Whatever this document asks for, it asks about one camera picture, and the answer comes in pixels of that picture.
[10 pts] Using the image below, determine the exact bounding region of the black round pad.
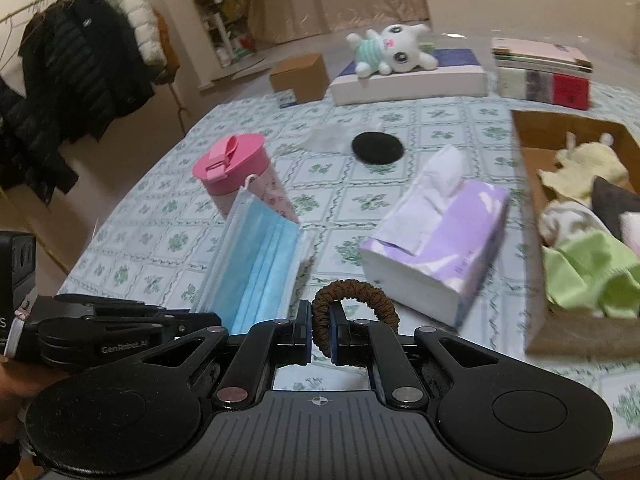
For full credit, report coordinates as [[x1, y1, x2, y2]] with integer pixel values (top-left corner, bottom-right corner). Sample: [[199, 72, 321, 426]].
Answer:
[[351, 131, 405, 165]]

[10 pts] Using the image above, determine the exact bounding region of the white puffer jacket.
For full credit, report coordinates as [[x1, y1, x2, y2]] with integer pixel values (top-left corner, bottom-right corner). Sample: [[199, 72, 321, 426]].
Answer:
[[99, 0, 167, 69]]

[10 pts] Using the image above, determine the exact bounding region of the white cloth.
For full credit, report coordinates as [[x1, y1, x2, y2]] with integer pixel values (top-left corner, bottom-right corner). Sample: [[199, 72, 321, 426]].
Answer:
[[537, 199, 614, 249]]

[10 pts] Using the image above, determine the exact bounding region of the red and white box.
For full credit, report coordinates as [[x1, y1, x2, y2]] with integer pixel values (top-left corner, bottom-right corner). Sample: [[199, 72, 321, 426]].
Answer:
[[498, 66, 593, 111]]

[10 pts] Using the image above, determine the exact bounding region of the translucent white round pad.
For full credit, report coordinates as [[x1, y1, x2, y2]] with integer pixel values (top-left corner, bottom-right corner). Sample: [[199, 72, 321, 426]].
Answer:
[[299, 124, 352, 154]]

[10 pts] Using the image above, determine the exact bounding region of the pink lidded cup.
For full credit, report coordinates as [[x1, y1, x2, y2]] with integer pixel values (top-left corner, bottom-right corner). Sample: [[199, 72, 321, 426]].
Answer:
[[192, 133, 301, 226]]

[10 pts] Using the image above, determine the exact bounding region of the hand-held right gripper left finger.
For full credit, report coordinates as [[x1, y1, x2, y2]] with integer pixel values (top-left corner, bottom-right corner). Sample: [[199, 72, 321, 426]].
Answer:
[[143, 300, 314, 412]]

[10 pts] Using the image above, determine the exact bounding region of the brown hair scrunchie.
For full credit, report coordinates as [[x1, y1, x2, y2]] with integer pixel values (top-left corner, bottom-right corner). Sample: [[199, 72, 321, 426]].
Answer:
[[310, 279, 401, 362]]

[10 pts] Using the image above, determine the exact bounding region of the light green cloth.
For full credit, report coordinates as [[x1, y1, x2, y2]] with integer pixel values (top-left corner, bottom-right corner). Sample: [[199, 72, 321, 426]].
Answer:
[[542, 232, 640, 319]]

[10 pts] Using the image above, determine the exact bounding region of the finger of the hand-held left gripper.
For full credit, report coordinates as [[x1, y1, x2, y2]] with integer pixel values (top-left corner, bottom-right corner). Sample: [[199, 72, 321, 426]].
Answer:
[[159, 311, 224, 347]]

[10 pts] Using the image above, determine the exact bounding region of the metal clothes rack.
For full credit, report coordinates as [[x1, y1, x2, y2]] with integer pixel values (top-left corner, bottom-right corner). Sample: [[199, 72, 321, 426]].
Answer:
[[0, 0, 195, 135]]

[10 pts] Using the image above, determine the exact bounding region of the blue face mask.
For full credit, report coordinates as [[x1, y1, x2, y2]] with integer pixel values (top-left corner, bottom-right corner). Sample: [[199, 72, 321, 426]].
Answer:
[[192, 185, 314, 337]]

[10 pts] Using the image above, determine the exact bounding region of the brown jacket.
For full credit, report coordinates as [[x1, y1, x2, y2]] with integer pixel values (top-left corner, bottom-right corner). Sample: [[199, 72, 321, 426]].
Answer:
[[151, 6, 182, 82]]

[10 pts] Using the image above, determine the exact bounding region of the green-edged book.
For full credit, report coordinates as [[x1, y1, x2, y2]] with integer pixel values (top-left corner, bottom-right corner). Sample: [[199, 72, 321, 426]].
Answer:
[[492, 52, 594, 75]]

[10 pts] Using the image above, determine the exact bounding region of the white flat box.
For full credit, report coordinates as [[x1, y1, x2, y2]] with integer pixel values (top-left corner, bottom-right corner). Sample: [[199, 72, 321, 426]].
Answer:
[[329, 64, 489, 107]]

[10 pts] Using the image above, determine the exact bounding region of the purple tissue pack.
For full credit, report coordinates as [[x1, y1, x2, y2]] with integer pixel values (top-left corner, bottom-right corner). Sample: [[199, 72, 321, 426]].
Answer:
[[359, 144, 511, 329]]

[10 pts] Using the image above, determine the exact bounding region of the pale pink cloth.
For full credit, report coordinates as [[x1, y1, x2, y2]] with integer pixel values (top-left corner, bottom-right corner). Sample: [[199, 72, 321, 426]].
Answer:
[[619, 209, 640, 262]]

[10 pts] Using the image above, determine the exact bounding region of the small closed cardboard box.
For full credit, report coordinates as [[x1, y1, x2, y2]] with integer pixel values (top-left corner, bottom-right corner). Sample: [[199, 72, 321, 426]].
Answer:
[[269, 53, 331, 105]]

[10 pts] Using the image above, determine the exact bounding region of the dark grey cloth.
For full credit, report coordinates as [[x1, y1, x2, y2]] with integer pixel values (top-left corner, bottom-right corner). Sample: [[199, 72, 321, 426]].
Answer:
[[591, 176, 640, 222]]

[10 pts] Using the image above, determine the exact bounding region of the white bunny plush toy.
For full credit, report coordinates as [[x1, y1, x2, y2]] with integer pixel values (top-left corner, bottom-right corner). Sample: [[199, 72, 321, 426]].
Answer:
[[346, 22, 440, 80]]

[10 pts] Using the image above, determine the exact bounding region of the dark purple book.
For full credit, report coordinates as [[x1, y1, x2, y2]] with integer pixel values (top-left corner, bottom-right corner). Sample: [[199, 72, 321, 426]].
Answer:
[[340, 48, 484, 79]]

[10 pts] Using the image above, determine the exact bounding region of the cluttered storage shelf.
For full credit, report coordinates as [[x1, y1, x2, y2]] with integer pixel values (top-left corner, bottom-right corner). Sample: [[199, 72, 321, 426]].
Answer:
[[179, 0, 262, 67]]

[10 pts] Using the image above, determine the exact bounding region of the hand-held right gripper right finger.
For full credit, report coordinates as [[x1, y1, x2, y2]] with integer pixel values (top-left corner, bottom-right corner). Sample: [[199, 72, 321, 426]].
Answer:
[[329, 303, 501, 412]]

